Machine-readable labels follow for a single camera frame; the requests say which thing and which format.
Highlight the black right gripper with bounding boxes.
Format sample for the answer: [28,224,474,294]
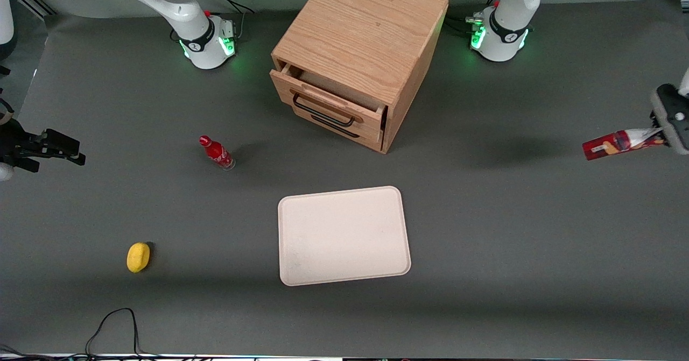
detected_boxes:
[0,118,87,173]

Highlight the red cookie box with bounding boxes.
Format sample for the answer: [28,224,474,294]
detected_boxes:
[582,128,669,161]

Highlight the beige plastic tray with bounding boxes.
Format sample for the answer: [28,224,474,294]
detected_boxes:
[277,186,412,287]

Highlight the yellow lemon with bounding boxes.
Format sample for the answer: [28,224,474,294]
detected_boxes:
[126,242,151,274]

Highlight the red cola bottle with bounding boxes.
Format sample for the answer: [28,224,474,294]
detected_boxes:
[199,135,236,171]

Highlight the open wooden drawer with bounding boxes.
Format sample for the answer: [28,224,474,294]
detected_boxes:
[270,63,388,131]

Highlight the closed wooden drawer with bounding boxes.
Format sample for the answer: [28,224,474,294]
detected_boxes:
[293,109,385,153]

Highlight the wooden drawer cabinet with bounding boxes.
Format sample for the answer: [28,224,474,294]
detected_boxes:
[270,0,449,154]

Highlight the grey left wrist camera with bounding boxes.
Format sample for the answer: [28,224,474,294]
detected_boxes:
[650,83,689,155]

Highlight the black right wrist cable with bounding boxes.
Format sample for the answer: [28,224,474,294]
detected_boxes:
[0,65,16,127]

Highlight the aluminium frame rail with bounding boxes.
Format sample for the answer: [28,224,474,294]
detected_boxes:
[18,0,57,18]

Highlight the black looped table cable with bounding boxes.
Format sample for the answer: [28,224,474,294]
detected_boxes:
[0,308,162,361]

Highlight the black left base cables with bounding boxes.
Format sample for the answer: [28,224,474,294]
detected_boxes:
[446,0,504,34]

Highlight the black base cables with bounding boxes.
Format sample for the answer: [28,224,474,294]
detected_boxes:
[170,0,255,43]
[446,0,504,34]

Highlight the black right base cables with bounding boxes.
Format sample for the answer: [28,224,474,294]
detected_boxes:
[170,0,255,43]

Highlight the black drawer handle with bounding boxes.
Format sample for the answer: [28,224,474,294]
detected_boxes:
[292,93,364,128]
[311,115,361,139]

